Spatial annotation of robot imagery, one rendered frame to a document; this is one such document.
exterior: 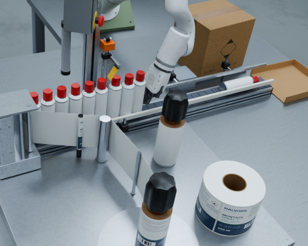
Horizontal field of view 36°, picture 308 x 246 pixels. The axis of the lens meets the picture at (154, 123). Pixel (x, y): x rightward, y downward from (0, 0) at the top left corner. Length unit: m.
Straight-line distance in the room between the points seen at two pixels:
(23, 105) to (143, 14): 1.47
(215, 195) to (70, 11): 0.75
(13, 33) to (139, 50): 1.97
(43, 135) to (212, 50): 0.93
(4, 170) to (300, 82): 1.54
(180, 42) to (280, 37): 3.14
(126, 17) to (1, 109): 1.30
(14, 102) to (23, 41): 2.63
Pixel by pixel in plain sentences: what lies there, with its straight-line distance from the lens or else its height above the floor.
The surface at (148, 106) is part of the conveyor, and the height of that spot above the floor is 0.88.
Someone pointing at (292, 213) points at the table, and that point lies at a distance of 1.79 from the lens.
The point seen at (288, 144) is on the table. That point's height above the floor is 0.83.
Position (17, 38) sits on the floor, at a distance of 4.20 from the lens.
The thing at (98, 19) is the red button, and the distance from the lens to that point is 1.62.
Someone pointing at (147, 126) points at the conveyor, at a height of 0.84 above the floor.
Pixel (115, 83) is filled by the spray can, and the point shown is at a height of 1.07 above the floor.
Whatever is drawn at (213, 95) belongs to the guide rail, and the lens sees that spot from 2.08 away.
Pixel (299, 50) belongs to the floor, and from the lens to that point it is 4.73.
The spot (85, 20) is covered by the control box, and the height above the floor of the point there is 1.34.
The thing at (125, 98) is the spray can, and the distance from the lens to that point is 1.83.
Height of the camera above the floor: 2.06
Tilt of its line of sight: 38 degrees down
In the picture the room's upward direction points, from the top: 10 degrees clockwise
